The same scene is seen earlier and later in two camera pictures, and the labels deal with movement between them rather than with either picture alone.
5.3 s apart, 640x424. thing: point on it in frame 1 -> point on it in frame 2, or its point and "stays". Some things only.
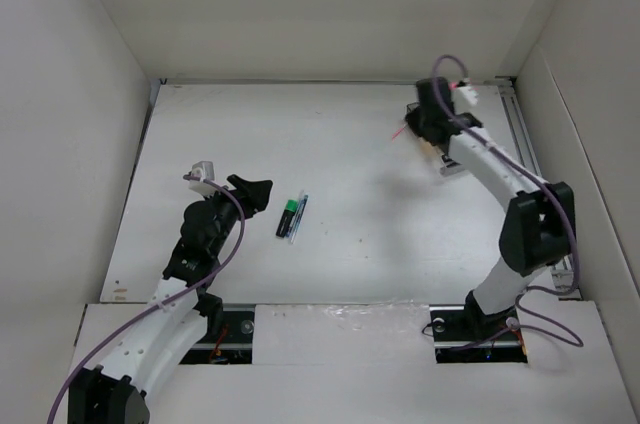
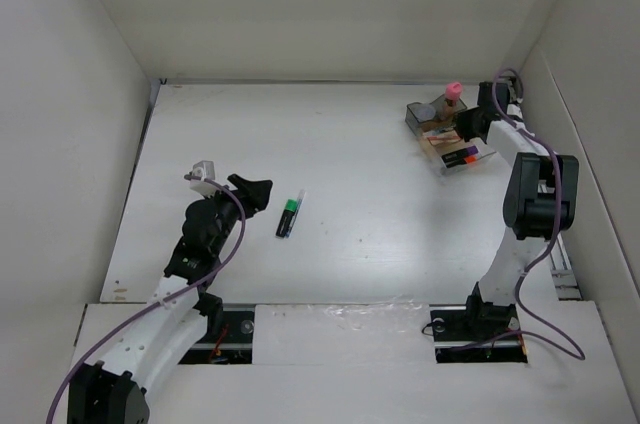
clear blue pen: [296, 216] stays
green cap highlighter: [287, 217] stays
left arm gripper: [251, 195] stays
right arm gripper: [413, 119] -> [462, 118]
